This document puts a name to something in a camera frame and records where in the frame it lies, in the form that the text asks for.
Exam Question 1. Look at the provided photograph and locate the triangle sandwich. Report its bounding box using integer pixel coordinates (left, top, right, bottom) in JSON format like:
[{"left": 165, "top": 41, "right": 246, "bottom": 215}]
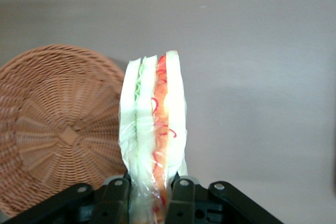
[{"left": 118, "top": 49, "right": 189, "bottom": 224}]

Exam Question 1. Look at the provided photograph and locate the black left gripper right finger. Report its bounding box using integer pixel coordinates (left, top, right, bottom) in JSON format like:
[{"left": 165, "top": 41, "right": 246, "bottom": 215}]
[{"left": 166, "top": 178, "right": 284, "bottom": 224}]

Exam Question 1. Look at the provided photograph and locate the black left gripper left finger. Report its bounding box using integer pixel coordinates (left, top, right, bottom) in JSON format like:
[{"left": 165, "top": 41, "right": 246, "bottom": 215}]
[{"left": 0, "top": 177, "right": 131, "bottom": 224}]

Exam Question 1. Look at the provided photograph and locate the round brown wicker basket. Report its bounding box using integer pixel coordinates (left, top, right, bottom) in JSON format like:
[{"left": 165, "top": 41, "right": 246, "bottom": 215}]
[{"left": 0, "top": 44, "right": 132, "bottom": 218}]

